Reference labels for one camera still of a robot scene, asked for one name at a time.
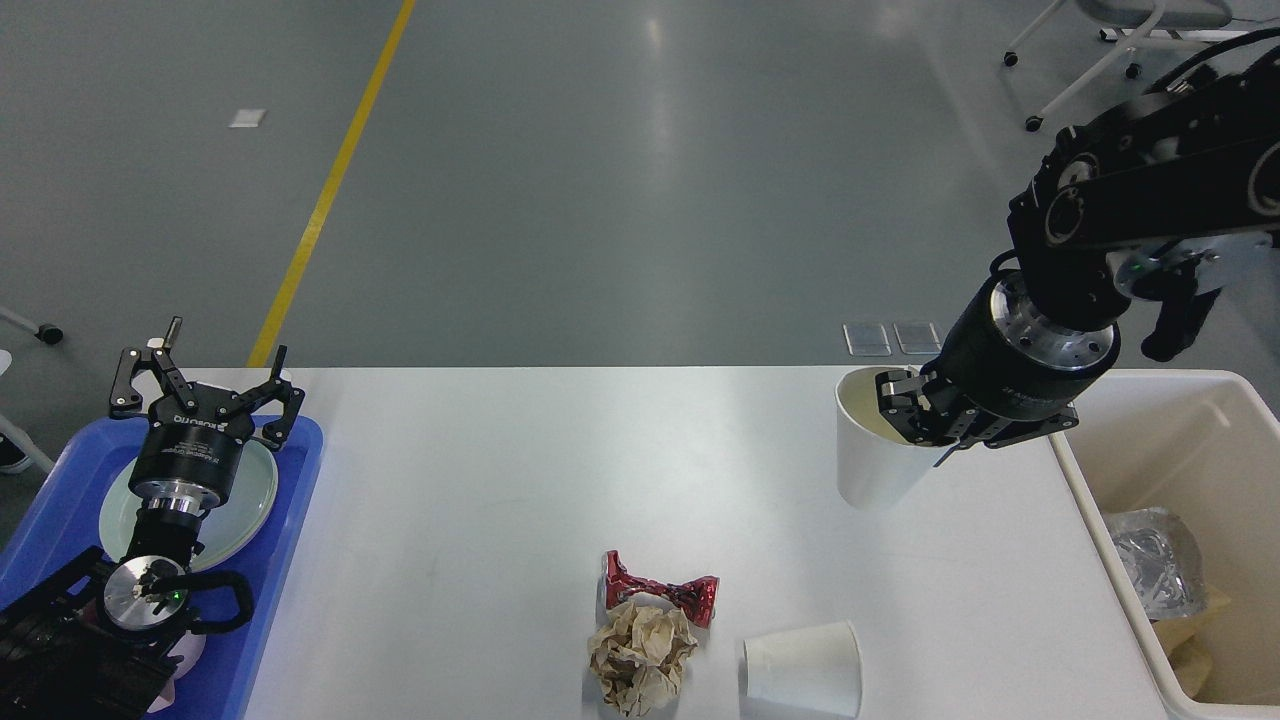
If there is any white plastic bin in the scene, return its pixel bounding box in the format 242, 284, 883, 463
1050, 370, 1279, 719

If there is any white office chair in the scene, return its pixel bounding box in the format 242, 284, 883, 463
1021, 1, 1245, 133

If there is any white table leg base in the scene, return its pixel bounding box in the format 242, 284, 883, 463
1098, 28, 1247, 47

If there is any white floor marker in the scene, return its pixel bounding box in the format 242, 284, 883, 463
227, 108, 268, 129

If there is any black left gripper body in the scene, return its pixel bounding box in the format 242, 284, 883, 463
131, 405, 256, 516

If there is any left floor socket plate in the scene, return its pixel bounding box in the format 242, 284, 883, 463
844, 322, 893, 357

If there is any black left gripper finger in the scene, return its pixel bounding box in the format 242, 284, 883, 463
215, 346, 306, 454
109, 318, 198, 421

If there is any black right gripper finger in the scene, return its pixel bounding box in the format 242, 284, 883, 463
965, 405, 1079, 448
876, 366, 977, 468

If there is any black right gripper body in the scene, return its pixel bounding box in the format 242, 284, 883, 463
922, 272, 1121, 421

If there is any floor socket plate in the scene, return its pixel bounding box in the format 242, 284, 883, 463
893, 322, 942, 356
844, 322, 893, 357

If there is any blue plastic tray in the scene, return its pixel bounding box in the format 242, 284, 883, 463
1, 416, 324, 719

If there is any chair leg with caster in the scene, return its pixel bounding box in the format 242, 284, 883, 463
0, 306, 65, 346

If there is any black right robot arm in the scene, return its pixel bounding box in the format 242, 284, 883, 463
873, 28, 1279, 454

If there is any right floor socket plate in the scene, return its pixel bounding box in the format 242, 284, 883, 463
893, 322, 942, 356

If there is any red foil candy wrapper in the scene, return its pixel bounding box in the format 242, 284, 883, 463
602, 550, 721, 630

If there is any aluminium foil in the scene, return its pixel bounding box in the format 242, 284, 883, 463
1103, 506, 1210, 623

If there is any white paper cup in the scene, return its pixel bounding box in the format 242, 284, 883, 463
835, 366, 943, 511
742, 620, 864, 717

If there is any brown paper ball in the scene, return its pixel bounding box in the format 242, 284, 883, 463
588, 600, 699, 719

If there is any brown paper bag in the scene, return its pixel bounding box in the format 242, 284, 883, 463
1149, 584, 1231, 700

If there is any mint green plate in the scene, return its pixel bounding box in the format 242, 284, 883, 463
99, 442, 278, 571

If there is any pink mug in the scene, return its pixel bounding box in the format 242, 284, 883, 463
147, 632, 207, 714

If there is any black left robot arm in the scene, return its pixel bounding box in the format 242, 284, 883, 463
3, 316, 305, 719

